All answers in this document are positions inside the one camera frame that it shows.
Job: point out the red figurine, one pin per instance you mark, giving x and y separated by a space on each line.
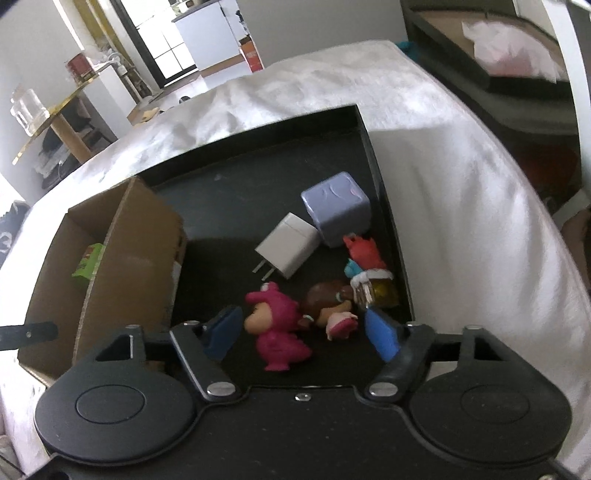
364 254

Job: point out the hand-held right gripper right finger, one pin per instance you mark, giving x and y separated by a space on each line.
381 334

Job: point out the dark clutter under table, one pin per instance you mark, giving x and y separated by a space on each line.
60 157

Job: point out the red tin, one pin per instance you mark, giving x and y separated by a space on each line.
79 65

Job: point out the small glass jar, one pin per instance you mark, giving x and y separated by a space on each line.
378 288

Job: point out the white plastic bag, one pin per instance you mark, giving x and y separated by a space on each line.
512 50

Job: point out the orange box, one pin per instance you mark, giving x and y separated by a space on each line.
251 57

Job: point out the white wall charger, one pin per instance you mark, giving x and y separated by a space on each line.
291 249

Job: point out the pink figurine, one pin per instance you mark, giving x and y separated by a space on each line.
279 332

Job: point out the white kitchen counter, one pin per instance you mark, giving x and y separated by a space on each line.
207 37

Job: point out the clear glass jar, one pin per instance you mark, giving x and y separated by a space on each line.
30 110

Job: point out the cardboard box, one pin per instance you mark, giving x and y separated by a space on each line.
134 258

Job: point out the black tray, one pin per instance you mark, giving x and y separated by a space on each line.
258 170

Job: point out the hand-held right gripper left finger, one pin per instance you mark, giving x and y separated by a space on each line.
221 334

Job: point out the white cabinet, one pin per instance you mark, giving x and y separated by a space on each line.
113 97

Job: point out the cardboard scraps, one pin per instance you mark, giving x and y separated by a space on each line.
143 115

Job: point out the black sneaker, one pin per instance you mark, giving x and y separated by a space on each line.
11 230

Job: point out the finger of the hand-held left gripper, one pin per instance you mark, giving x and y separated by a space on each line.
27 334

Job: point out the black framed glass door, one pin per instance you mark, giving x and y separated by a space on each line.
152 37

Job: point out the round gold-edged table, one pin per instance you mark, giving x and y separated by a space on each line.
69 99

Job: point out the brown-haired doll figurine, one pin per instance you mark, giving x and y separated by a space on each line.
323 300

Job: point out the teal cloth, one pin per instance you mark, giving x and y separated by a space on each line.
407 50

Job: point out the green packet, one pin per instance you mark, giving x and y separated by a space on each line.
87 267

